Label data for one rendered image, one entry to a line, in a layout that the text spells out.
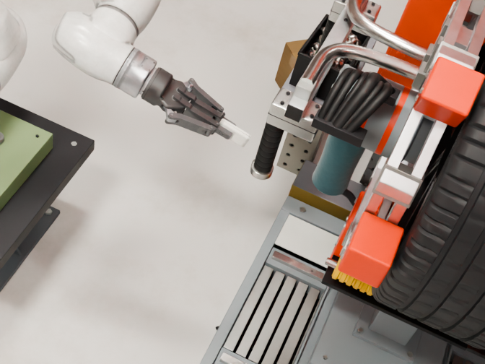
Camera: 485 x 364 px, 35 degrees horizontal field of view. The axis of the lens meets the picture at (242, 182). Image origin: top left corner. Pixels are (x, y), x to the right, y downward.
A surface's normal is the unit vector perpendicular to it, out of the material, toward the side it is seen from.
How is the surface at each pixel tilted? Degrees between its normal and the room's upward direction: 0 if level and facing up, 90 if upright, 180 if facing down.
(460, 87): 35
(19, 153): 0
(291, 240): 0
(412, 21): 90
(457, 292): 88
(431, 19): 90
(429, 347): 0
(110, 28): 18
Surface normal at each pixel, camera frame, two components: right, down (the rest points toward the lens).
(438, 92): -0.07, -0.13
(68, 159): 0.18, -0.62
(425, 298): -0.41, 0.74
